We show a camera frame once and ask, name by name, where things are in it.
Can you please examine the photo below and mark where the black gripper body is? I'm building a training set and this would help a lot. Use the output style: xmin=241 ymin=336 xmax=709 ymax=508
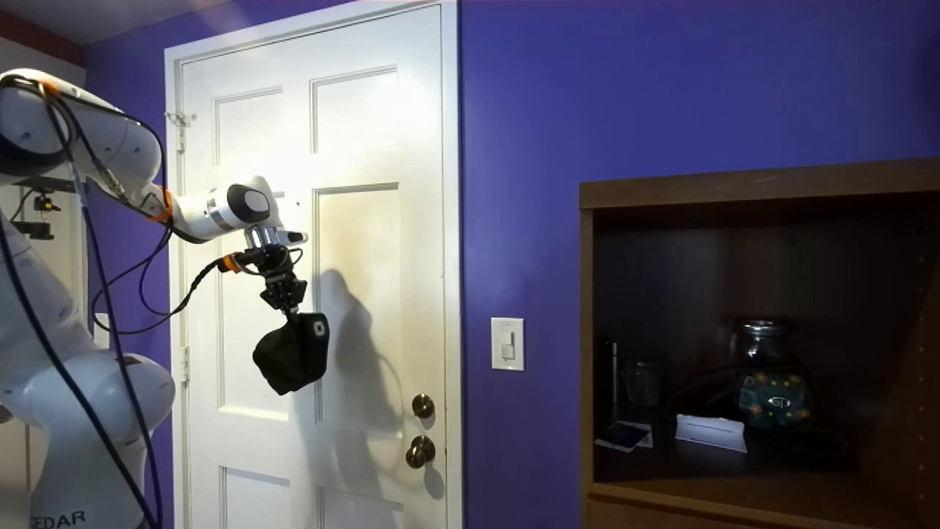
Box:
xmin=250 ymin=229 xmax=312 ymax=304

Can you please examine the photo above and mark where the black knit beanie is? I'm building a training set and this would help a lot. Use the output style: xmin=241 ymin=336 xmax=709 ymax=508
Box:
xmin=250 ymin=310 xmax=333 ymax=399

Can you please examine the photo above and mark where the white panelled door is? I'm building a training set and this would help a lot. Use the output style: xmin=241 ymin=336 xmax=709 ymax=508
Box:
xmin=161 ymin=0 xmax=465 ymax=529

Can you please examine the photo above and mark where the dark round door knob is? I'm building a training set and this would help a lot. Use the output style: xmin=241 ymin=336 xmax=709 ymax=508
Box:
xmin=402 ymin=432 xmax=440 ymax=471

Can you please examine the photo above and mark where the brown wooden shelf unit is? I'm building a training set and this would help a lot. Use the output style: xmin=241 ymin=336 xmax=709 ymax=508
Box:
xmin=576 ymin=160 xmax=940 ymax=529

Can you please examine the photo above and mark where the small dark flat device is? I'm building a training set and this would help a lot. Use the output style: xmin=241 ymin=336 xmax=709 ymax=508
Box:
xmin=593 ymin=418 xmax=657 ymax=457

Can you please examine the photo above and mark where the clear drinking glass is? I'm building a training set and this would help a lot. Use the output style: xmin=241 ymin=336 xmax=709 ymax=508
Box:
xmin=625 ymin=358 xmax=663 ymax=416

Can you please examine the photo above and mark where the glass jar with beads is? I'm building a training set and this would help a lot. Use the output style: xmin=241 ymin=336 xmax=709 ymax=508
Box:
xmin=731 ymin=317 xmax=817 ymax=435

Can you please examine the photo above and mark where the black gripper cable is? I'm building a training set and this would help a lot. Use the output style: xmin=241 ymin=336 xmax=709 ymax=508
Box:
xmin=86 ymin=247 xmax=246 ymax=342

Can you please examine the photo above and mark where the orange cable strap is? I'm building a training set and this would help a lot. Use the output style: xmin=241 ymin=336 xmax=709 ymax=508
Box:
xmin=155 ymin=189 xmax=183 ymax=229
xmin=36 ymin=76 xmax=76 ymax=104

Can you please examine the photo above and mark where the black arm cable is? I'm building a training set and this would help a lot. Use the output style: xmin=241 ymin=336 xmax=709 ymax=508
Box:
xmin=0 ymin=91 xmax=167 ymax=529

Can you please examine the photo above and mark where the white wall light switch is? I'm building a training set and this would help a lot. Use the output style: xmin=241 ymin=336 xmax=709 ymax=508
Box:
xmin=488 ymin=314 xmax=526 ymax=374

